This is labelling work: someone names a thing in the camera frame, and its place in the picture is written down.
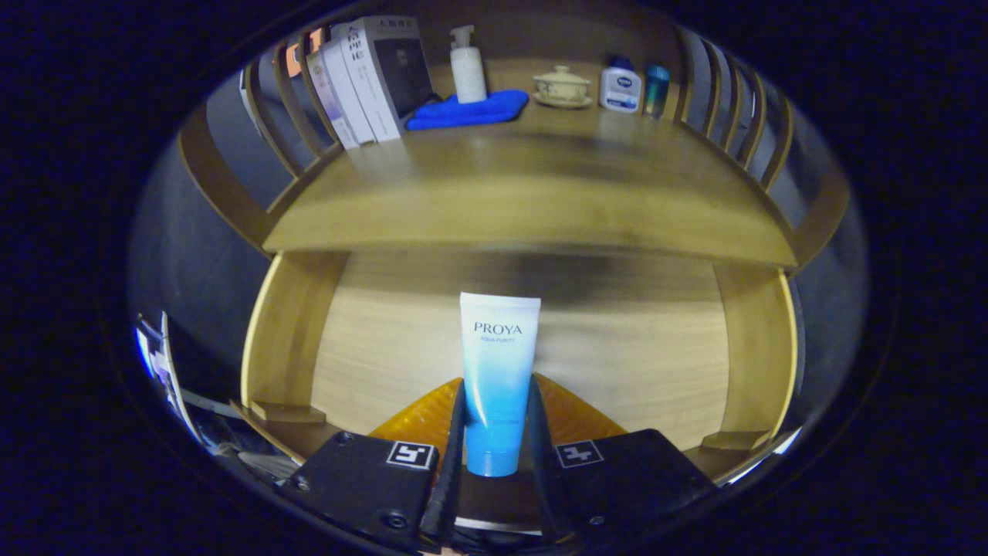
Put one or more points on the teal slim bottle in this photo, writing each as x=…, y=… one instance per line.
x=657, y=91

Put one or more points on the thin white book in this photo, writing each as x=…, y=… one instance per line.
x=351, y=93

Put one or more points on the thick grey white book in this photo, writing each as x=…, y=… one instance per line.
x=394, y=69

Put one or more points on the wooden drawer with black knob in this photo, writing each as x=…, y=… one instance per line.
x=617, y=347

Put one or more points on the blue folded cloth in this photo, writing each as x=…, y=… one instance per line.
x=463, y=112

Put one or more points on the blue white cream tube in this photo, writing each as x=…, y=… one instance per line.
x=498, y=371

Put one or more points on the white pump bottle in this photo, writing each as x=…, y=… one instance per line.
x=468, y=73

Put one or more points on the purple spine book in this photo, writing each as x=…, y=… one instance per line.
x=333, y=104

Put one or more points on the wooden countertop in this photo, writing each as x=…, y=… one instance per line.
x=540, y=193

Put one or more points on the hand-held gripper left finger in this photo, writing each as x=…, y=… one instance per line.
x=451, y=479

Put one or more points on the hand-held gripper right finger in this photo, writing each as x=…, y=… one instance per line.
x=540, y=486

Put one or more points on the beige lidded ceramic teacup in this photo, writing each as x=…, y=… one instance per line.
x=562, y=87

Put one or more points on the white lotion bottle blue cap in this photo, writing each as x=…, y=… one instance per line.
x=620, y=89

